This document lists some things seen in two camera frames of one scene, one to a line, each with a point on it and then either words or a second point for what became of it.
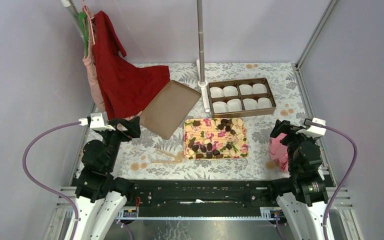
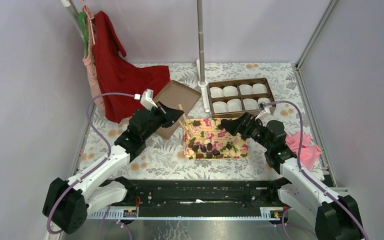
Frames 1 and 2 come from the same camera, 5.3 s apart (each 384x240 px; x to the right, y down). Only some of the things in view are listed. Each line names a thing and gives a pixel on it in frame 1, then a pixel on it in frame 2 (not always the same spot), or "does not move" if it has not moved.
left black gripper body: (131, 133) → (161, 116)
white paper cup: (234, 105) does not move
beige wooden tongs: (180, 157) → (187, 128)
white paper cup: (220, 107) does not move
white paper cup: (246, 89) does not move
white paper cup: (230, 90) does not move
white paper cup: (259, 88) does not move
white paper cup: (250, 104) does not move
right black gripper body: (291, 137) → (248, 121)
